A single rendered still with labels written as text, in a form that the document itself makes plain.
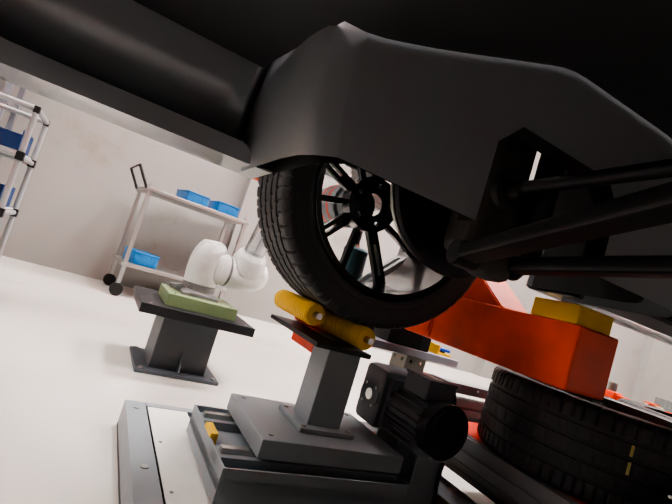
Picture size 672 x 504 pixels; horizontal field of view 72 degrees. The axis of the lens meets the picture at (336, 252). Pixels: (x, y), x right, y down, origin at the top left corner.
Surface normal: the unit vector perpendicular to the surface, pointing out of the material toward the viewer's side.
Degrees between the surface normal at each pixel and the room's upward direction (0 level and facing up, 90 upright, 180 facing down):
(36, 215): 90
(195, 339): 90
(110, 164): 90
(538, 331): 90
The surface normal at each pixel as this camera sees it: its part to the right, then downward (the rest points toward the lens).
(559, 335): -0.85, -0.29
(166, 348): 0.45, 0.07
